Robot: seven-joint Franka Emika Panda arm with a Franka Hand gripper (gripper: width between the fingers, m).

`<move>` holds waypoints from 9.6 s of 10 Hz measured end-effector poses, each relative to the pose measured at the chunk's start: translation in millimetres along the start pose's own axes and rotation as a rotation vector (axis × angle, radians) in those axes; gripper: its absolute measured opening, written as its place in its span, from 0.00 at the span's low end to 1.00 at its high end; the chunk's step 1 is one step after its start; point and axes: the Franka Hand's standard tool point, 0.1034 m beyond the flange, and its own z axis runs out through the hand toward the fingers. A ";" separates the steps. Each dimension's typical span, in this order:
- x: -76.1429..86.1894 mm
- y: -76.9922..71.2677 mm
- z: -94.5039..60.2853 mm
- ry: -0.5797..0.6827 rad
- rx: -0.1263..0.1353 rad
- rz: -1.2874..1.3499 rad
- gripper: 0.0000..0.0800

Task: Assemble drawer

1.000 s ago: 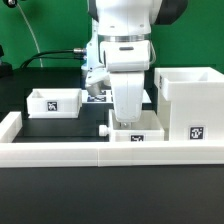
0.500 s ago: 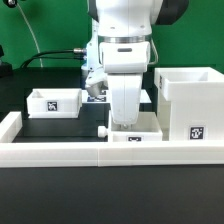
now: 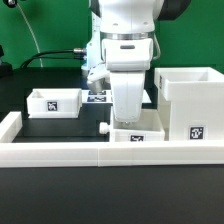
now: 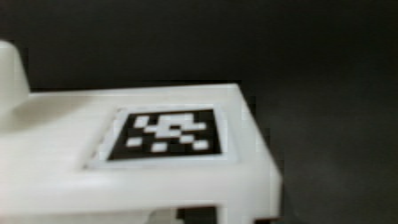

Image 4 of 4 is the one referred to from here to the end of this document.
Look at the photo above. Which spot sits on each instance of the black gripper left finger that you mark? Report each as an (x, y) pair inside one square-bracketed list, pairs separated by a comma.
[(198, 215)]

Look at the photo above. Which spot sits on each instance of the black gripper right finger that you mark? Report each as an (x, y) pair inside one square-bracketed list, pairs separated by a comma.
[(266, 220)]

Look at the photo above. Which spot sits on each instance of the white drawer front one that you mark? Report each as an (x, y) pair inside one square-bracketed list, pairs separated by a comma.
[(116, 154)]

